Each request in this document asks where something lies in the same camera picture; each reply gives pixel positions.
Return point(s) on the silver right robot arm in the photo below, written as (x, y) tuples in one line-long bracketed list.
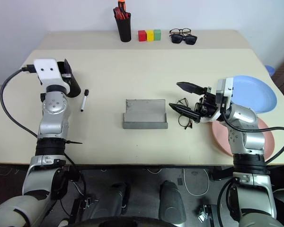
[(241, 116)]

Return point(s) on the black white-barrel marker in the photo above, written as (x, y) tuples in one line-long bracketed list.
[(84, 100)]

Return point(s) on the grey glasses case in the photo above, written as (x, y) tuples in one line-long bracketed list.
[(144, 118)]

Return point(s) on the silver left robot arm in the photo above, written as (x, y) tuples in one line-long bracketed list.
[(53, 106)]

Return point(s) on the metal clamp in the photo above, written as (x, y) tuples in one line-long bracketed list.
[(87, 203), (203, 214)]

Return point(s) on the black sunglasses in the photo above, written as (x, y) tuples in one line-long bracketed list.
[(190, 40)]

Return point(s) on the pink plate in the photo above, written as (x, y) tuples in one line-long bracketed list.
[(220, 137)]

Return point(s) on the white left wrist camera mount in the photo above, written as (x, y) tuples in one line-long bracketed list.
[(46, 68)]

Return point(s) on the black pen holder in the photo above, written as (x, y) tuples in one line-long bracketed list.
[(124, 29)]

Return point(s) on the yellow block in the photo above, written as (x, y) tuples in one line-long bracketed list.
[(149, 35)]

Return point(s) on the black plastic cup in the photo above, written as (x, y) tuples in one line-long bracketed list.
[(74, 88)]

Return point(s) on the green block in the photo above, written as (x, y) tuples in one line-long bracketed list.
[(157, 35)]

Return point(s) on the clear-lens dark-framed glasses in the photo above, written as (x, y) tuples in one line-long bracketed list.
[(175, 32)]

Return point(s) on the black table frame beam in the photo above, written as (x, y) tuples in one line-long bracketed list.
[(220, 175)]

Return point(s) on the dark rounded robot leg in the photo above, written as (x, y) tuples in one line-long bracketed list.
[(116, 201), (171, 203)]

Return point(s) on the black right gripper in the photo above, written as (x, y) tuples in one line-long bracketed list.
[(207, 106)]

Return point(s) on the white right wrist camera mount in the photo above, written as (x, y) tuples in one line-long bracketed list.
[(228, 88)]

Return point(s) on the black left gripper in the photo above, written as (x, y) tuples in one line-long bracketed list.
[(61, 68)]

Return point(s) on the light blue plate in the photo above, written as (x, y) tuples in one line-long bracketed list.
[(253, 92)]

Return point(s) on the orange capped marker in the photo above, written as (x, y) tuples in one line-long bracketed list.
[(121, 4)]

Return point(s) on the thin dark-framed glasses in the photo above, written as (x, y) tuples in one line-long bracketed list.
[(185, 121)]

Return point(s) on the red block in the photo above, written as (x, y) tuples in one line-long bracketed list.
[(142, 36)]

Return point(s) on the red pens bundle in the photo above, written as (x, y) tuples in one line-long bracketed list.
[(119, 14)]

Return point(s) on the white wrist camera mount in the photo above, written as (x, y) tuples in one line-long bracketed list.
[(46, 68), (228, 88)]

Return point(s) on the black rounded robot torso rim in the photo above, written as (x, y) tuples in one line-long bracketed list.
[(130, 222)]

